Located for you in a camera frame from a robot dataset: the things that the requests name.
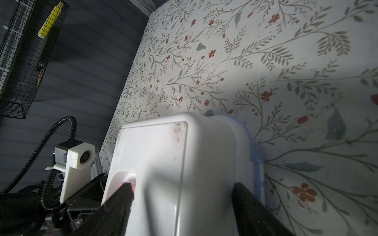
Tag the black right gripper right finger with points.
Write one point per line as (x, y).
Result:
(252, 218)

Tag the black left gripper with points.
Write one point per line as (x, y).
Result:
(71, 214)

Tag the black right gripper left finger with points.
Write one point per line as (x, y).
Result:
(111, 219)

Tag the white and blue tool box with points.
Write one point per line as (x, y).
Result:
(184, 167)

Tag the floral table mat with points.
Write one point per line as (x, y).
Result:
(301, 75)

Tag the yellow marker pen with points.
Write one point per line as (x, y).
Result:
(51, 19)

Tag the black wire basket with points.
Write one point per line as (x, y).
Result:
(25, 56)

